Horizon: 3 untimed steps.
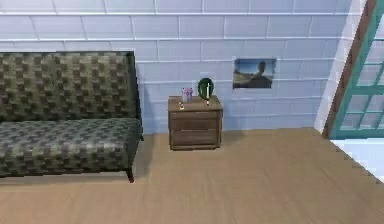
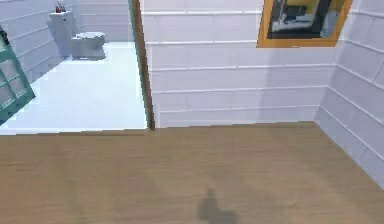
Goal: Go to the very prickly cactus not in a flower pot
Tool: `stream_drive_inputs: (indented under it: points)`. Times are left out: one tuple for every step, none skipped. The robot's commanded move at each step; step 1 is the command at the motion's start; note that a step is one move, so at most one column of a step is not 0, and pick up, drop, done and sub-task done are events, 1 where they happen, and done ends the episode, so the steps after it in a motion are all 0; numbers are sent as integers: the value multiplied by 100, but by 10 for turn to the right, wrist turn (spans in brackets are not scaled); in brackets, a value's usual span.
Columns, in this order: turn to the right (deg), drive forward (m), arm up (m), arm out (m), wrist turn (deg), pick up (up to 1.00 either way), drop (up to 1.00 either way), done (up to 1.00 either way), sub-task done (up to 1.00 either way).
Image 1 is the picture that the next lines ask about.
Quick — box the brown wooden side table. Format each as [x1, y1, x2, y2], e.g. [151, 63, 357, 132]
[167, 95, 224, 152]

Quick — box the dark green round vase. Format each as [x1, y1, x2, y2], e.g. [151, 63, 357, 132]
[197, 77, 215, 101]

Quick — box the framed landscape picture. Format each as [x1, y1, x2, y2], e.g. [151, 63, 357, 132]
[232, 58, 278, 90]

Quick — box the green checked sofa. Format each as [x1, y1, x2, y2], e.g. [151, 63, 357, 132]
[0, 50, 145, 184]

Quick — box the teal framed glass door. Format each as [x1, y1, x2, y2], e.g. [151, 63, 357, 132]
[322, 0, 384, 140]

